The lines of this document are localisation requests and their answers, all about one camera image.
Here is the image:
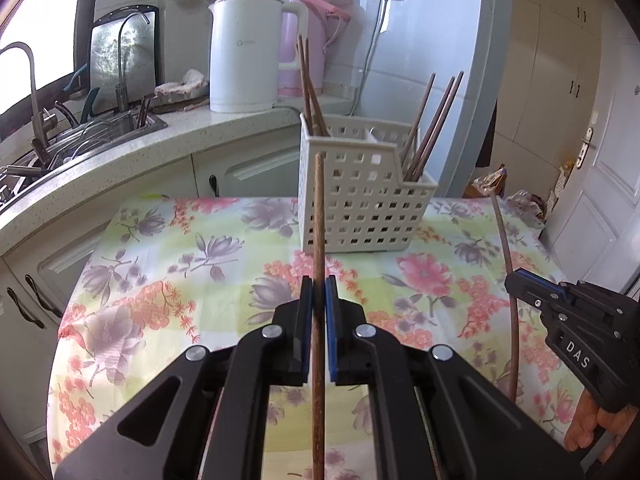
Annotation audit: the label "wooden chopstick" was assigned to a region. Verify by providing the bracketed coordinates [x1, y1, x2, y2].
[297, 35, 314, 136]
[402, 72, 464, 182]
[311, 153, 326, 480]
[400, 73, 436, 165]
[489, 193, 522, 403]
[304, 38, 329, 138]
[407, 70, 464, 182]

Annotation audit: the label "white kitchen base cabinets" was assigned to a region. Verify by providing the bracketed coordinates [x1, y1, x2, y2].
[1, 128, 299, 464]

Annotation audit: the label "speckled kitchen countertop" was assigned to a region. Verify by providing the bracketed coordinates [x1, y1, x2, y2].
[0, 93, 356, 256]

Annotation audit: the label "chrome kitchen faucet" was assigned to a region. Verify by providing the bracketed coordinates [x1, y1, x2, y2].
[1, 41, 58, 167]

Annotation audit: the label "person's right hand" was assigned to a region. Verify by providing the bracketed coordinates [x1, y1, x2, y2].
[564, 390, 639, 463]

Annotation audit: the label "white door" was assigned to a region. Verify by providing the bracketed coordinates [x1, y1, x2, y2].
[542, 32, 639, 292]

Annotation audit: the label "plastic bags on floor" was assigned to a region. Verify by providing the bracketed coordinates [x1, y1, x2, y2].
[463, 164, 546, 232]

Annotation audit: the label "floral tablecloth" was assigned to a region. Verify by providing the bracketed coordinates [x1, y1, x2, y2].
[47, 195, 582, 465]

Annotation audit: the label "white perforated utensil basket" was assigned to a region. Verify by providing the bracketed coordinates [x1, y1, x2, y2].
[298, 114, 437, 255]

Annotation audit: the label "beige wardrobe cabinet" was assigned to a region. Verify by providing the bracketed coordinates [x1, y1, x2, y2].
[491, 0, 608, 198]

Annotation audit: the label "stainless steel sink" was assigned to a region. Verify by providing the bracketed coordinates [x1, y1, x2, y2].
[1, 110, 168, 211]

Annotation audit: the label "cloth on plate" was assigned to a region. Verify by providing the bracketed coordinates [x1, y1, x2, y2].
[151, 68, 209, 106]

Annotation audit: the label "small black filter faucet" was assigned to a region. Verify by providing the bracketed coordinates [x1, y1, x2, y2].
[115, 10, 150, 113]

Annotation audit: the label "pink thermos flask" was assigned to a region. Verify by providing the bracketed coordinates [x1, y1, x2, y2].
[276, 0, 352, 99]

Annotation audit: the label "white electric kettle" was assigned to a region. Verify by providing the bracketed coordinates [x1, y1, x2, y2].
[209, 0, 308, 114]

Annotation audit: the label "glass cutting board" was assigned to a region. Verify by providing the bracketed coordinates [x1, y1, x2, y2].
[89, 4, 160, 116]

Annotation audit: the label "white kettle power cable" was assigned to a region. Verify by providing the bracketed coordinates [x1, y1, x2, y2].
[349, 0, 392, 117]

